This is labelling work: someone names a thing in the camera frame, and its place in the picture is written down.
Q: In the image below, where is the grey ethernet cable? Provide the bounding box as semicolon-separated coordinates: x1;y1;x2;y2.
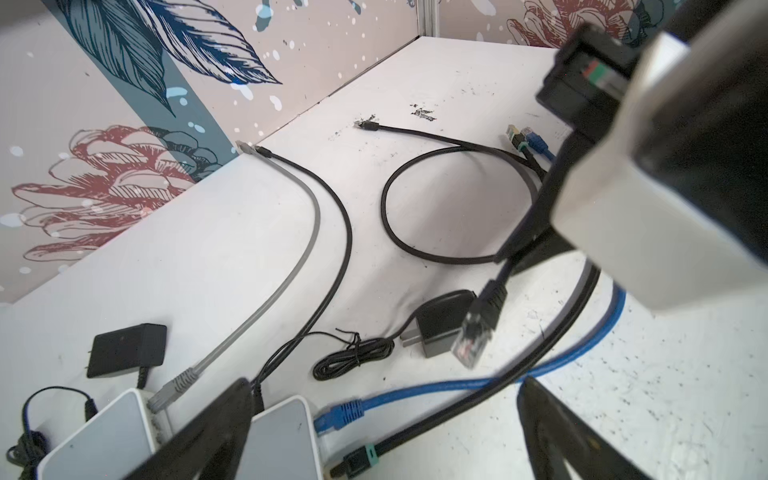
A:
146;140;322;415

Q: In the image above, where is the black adapter with cord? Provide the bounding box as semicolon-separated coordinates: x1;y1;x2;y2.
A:
6;323;168;479

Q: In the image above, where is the black looped ethernet cable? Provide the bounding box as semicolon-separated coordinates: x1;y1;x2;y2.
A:
248;145;354;415

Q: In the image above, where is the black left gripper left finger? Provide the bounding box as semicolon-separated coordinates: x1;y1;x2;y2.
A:
127;378;254;479

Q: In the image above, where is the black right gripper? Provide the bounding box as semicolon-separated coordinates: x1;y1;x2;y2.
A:
493;1;729;276

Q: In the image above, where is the black power adapter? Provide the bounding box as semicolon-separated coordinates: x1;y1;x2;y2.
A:
311;289;478;382

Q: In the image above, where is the black cable gold green plug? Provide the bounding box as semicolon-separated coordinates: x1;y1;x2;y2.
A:
330;126;601;479

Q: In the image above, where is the blue ethernet cable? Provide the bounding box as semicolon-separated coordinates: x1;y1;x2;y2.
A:
313;125;628;436

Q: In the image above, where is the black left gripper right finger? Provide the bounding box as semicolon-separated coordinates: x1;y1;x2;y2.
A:
517;377;648;479

